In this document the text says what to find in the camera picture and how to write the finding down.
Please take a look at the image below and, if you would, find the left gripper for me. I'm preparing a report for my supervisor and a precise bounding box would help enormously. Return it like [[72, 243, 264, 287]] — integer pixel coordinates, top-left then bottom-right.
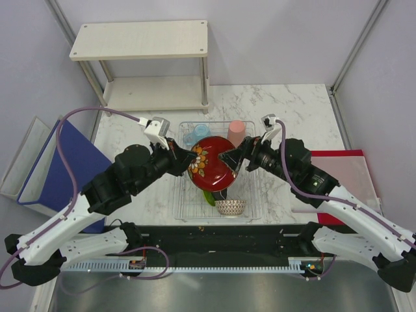
[[132, 136, 198, 195]]

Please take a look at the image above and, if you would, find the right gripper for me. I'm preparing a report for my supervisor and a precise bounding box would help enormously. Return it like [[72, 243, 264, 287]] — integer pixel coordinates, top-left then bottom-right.
[[218, 132, 296, 184]]

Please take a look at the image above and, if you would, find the red floral plate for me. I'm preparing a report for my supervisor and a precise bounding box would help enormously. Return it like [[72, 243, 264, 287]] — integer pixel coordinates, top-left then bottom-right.
[[187, 136, 237, 192]]

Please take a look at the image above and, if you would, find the tall pink cup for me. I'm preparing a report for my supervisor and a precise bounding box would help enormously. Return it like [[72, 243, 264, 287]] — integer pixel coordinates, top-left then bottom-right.
[[227, 120, 246, 147]]

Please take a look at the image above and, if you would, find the black plate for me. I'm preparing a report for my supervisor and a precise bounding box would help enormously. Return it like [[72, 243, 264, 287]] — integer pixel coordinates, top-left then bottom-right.
[[213, 188, 228, 201]]

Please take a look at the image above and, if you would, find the green plate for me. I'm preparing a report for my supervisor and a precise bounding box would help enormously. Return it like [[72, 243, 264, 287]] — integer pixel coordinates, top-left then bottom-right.
[[203, 190, 215, 207]]

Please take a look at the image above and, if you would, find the white wire dish rack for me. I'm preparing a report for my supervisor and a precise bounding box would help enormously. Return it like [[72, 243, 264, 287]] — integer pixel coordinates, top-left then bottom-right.
[[172, 120, 263, 222]]

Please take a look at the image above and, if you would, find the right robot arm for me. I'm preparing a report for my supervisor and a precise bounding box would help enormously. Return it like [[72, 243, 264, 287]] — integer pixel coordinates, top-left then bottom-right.
[[218, 136, 415, 293]]

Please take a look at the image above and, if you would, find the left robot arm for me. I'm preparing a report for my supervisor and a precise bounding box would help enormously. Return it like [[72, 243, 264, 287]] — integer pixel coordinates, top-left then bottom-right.
[[5, 138, 198, 286]]

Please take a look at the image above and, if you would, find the blue mug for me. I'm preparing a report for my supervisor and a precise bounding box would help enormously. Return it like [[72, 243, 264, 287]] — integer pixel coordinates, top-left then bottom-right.
[[183, 124, 211, 146]]

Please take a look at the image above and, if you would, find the patterned bowl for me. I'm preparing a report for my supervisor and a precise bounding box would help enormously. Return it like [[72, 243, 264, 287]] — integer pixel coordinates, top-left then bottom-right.
[[215, 200, 246, 216]]

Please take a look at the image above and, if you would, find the white two-tier shelf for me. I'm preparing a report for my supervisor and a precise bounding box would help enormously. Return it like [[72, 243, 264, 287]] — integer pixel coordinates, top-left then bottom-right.
[[70, 20, 209, 113]]

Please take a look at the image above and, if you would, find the red folder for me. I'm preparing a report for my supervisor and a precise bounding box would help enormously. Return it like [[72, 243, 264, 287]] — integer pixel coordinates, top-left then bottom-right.
[[308, 149, 387, 227]]

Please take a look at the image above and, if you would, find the blue binder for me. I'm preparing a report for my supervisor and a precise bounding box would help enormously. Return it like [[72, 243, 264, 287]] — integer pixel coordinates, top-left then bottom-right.
[[17, 120, 111, 217]]

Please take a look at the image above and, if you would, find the translucent plastic sleeve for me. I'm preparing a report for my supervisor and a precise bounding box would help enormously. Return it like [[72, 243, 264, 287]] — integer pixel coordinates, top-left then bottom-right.
[[291, 155, 382, 215]]

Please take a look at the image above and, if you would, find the grey file holder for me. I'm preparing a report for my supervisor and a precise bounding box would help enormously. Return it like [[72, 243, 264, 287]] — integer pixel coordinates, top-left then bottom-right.
[[1, 116, 57, 201]]

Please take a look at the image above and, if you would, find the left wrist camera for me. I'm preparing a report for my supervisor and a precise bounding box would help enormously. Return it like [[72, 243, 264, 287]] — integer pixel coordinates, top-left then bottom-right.
[[144, 117, 170, 142]]

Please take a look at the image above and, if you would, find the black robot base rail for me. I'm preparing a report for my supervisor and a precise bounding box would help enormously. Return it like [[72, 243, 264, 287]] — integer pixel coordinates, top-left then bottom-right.
[[138, 224, 324, 258]]

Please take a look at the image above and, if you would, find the white cable duct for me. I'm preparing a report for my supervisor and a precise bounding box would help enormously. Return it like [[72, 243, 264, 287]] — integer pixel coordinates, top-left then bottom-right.
[[61, 256, 323, 274]]

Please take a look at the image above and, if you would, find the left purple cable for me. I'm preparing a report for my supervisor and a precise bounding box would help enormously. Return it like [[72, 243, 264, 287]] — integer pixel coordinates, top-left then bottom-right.
[[0, 107, 146, 290]]

